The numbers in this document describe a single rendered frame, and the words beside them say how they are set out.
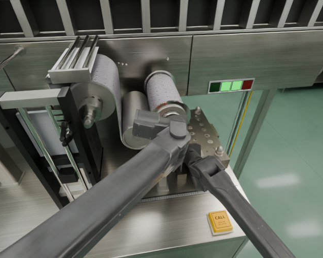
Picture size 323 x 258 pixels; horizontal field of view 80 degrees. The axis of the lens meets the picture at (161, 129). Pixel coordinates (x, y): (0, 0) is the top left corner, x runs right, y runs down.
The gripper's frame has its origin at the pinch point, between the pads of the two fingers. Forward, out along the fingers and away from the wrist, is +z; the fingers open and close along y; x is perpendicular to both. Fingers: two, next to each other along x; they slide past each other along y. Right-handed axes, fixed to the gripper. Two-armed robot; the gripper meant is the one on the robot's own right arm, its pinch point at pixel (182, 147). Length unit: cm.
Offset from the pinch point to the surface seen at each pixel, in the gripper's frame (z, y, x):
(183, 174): 2.7, 0.8, -14.2
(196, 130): 15.3, 11.2, 3.0
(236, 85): 21.0, 35.6, 23.6
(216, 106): 211, 107, -10
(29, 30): 9, -55, 50
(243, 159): 75, 73, -44
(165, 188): 0.1, -8.2, -18.4
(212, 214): -13.7, 7.3, -24.1
